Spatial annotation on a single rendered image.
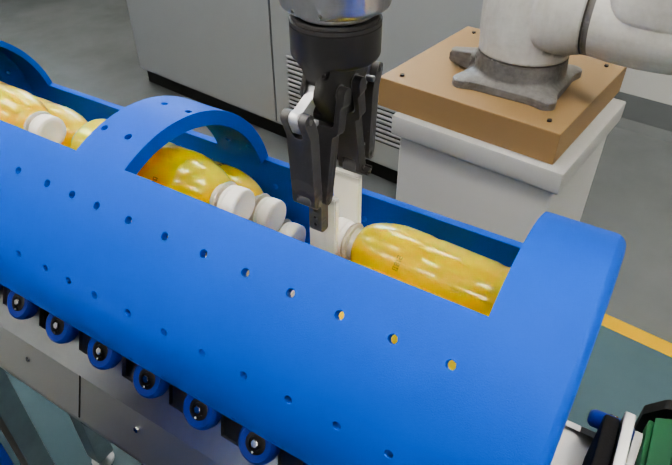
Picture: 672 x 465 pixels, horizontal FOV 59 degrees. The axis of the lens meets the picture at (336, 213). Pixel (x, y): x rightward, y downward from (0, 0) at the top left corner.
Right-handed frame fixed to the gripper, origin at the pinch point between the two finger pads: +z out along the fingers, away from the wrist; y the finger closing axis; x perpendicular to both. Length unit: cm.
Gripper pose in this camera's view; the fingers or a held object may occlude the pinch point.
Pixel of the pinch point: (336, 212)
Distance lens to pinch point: 59.3
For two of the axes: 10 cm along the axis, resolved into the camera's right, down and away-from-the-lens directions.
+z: 0.0, 7.9, 6.1
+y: -5.2, 5.2, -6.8
